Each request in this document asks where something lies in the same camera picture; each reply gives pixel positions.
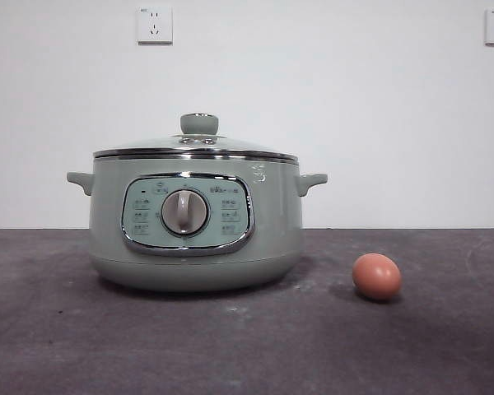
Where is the glass lid with green knob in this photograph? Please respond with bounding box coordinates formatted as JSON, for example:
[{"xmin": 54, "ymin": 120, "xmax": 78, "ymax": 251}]
[{"xmin": 92, "ymin": 111, "xmax": 300, "ymax": 161}]

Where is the brown egg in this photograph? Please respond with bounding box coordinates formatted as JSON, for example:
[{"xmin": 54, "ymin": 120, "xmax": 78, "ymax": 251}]
[{"xmin": 352, "ymin": 253, "xmax": 403, "ymax": 301}]

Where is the sage green electric pot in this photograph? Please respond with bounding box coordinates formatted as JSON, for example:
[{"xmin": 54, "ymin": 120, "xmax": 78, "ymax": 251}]
[{"xmin": 67, "ymin": 157, "xmax": 329, "ymax": 294}]

